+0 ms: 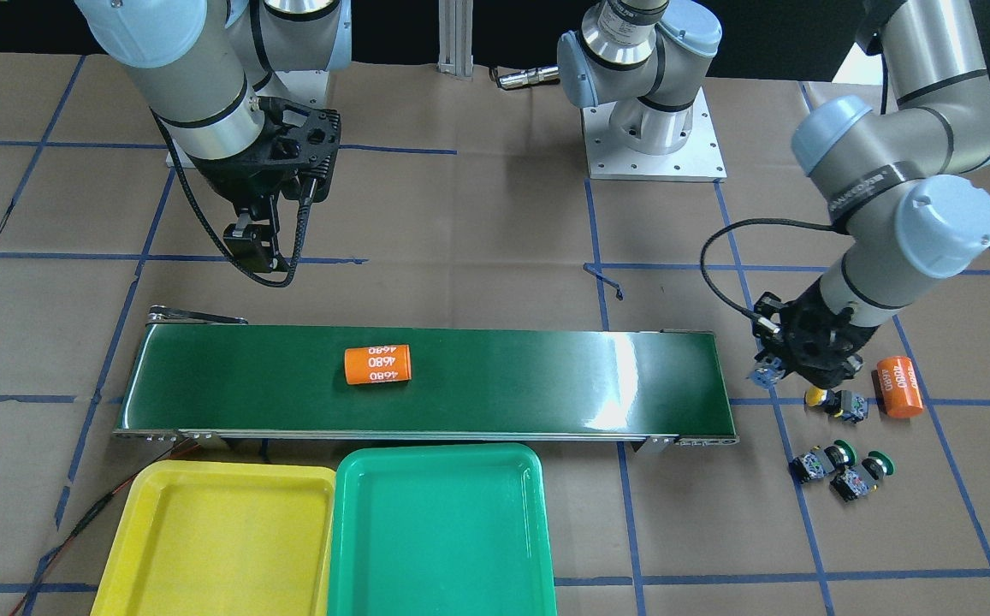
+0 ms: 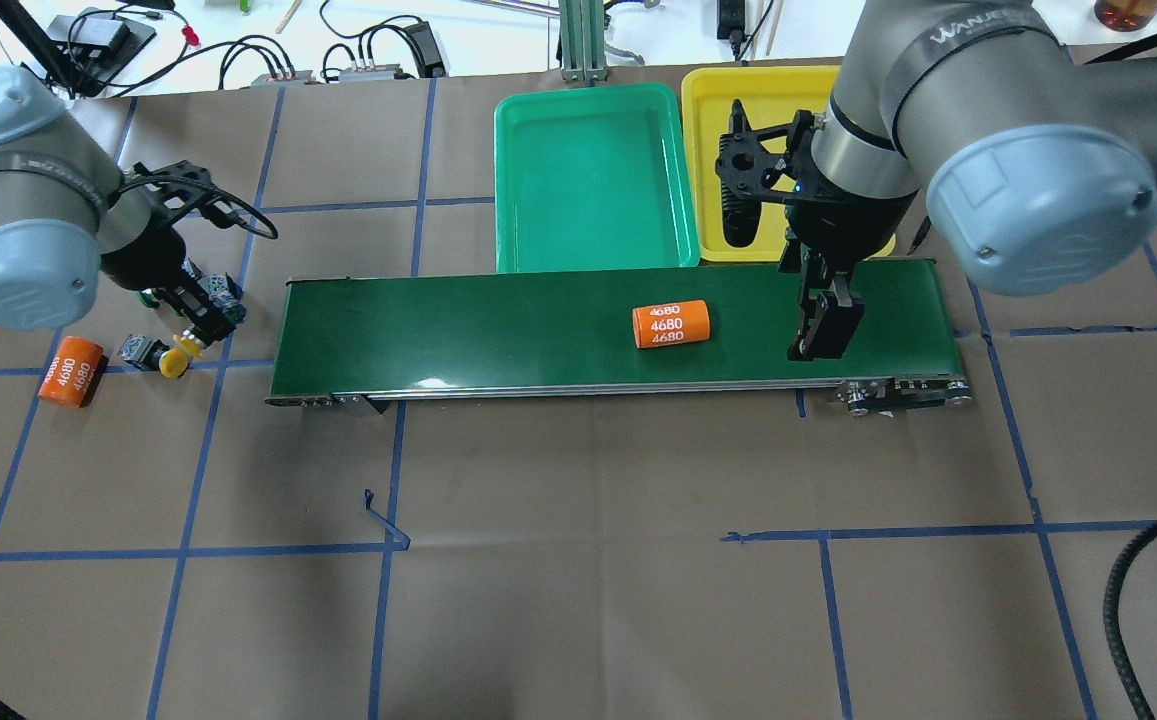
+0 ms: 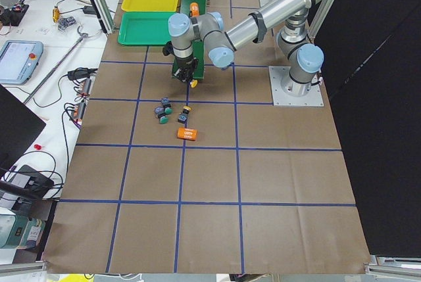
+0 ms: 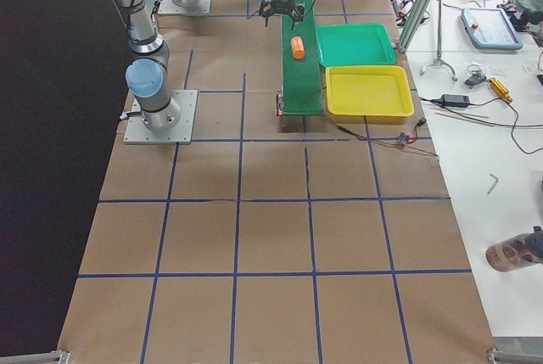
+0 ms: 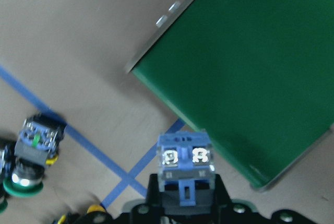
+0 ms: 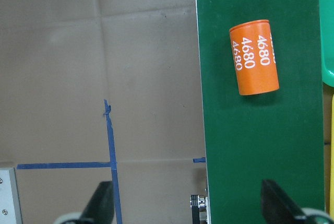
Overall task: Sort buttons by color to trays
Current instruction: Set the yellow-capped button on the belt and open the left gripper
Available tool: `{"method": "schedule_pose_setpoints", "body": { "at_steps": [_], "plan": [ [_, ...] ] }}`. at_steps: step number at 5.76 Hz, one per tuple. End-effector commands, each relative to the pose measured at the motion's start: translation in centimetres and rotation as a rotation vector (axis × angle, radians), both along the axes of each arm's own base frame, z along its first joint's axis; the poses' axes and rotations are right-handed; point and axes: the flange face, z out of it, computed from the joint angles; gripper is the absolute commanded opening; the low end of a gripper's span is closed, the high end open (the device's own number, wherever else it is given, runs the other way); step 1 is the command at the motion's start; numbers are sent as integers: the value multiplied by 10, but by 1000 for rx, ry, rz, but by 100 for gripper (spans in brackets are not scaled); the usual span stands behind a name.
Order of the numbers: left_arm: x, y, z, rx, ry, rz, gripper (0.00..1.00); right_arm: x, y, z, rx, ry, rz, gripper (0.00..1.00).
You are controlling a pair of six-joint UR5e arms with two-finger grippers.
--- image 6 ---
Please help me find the green plastic tray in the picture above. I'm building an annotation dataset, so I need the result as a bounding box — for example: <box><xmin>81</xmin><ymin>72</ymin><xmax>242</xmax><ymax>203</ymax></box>
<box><xmin>319</xmin><ymin>0</ymin><xmax>333</xmax><ymax>87</ymax></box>

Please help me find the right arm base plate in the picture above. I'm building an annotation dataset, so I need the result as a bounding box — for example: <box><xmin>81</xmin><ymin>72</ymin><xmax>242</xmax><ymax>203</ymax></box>
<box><xmin>0</xmin><ymin>168</ymin><xmax>23</xmax><ymax>224</ymax></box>

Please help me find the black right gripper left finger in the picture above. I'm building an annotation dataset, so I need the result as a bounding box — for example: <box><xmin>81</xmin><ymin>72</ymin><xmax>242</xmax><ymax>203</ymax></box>
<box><xmin>78</xmin><ymin>181</ymin><xmax>114</xmax><ymax>223</ymax></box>

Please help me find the orange 4680 cylinder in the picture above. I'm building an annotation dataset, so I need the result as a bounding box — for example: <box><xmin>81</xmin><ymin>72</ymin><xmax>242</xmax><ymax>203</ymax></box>
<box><xmin>229</xmin><ymin>19</ymin><xmax>280</xmax><ymax>96</ymax></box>

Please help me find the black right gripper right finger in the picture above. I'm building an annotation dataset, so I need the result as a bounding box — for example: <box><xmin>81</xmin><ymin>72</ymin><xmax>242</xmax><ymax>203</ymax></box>
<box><xmin>260</xmin><ymin>179</ymin><xmax>307</xmax><ymax>223</ymax></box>

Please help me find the yellow plastic tray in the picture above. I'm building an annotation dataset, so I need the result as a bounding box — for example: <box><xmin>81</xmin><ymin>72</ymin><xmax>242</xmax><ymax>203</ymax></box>
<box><xmin>323</xmin><ymin>83</ymin><xmax>333</xmax><ymax>215</ymax></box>

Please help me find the green conveyor belt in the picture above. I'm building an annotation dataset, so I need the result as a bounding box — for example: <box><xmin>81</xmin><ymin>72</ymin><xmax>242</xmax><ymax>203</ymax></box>
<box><xmin>196</xmin><ymin>0</ymin><xmax>325</xmax><ymax>223</ymax></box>

